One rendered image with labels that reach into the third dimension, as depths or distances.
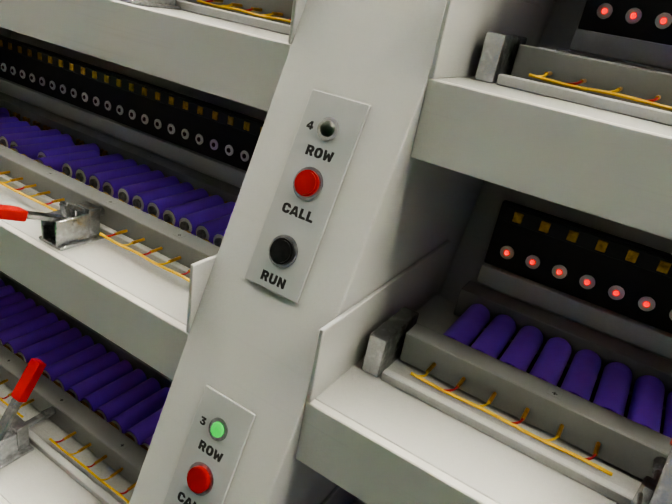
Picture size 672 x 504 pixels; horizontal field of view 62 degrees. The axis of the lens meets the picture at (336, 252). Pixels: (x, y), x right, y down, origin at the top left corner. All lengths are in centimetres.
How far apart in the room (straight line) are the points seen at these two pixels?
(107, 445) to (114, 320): 13
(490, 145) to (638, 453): 19
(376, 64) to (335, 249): 11
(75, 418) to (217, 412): 22
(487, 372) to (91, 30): 39
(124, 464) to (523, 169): 39
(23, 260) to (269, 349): 25
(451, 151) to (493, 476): 18
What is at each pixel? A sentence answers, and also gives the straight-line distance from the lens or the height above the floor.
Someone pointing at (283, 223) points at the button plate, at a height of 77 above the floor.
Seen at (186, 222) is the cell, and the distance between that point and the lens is 50.
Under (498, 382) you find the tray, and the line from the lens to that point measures 36.
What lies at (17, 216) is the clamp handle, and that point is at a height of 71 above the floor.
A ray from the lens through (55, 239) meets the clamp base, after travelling 48.
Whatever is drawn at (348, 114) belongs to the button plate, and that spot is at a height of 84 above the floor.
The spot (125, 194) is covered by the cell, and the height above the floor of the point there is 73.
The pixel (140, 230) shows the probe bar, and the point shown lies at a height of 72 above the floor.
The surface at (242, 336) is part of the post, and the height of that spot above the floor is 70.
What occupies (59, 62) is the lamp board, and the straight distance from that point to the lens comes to 77.
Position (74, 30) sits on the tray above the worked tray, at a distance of 53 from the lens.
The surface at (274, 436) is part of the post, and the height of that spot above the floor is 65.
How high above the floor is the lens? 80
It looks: 5 degrees down
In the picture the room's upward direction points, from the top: 21 degrees clockwise
